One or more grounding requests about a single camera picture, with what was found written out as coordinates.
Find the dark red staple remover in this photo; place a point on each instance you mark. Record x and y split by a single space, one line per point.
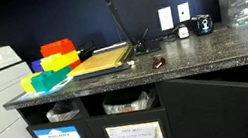
158 62

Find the yellow paper cutter board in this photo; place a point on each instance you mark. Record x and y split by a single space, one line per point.
102 61

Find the black hole punch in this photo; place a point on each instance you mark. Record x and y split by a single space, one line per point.
147 45

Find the large clear trash bag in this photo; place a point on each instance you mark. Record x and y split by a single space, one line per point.
129 102

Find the black device behind blocks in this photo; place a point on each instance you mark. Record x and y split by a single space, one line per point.
86 50

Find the red toy building block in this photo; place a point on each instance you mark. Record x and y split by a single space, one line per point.
76 64

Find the black slanted pole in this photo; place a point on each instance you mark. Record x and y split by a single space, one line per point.
116 12

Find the white paper label sign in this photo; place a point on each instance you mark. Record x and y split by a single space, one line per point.
135 134

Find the large yellow toy building block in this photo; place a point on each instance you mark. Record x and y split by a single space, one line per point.
59 60

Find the small white desk device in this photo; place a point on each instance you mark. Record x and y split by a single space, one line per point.
183 31

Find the blue printed sheet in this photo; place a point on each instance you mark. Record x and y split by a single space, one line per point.
56 87

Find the orange toy building block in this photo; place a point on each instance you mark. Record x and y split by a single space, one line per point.
57 47

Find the black cabinet with granite counter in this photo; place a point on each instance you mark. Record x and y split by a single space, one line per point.
196 57

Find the small clear trash bag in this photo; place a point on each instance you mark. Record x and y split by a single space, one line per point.
62 111

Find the green toy building block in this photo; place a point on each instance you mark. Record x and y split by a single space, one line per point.
49 79

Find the blue toy building block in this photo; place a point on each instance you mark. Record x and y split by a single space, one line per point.
36 65

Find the black electric pencil sharpener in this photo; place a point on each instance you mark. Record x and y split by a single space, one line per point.
202 24

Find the plain black open cabinet door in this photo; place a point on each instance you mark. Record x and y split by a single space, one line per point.
212 111

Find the small yellow-green toy block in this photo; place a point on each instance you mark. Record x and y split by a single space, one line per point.
26 84

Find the white wall outlet plate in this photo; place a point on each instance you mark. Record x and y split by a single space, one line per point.
165 18

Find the white wall jack plate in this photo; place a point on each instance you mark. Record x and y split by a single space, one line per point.
183 12

